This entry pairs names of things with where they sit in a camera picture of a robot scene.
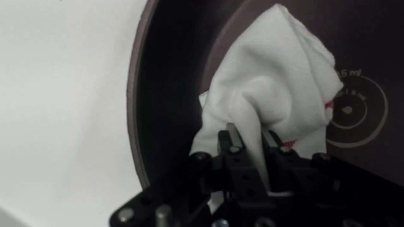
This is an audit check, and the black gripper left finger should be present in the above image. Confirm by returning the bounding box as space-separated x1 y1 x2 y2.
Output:
108 122 270 227

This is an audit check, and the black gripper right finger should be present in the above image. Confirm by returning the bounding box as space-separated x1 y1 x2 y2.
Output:
261 128 404 227

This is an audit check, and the white towel with red stripes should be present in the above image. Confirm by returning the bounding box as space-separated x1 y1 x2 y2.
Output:
188 2 344 194

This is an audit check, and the black frying pan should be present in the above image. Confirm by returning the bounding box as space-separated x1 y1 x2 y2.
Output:
124 0 404 227

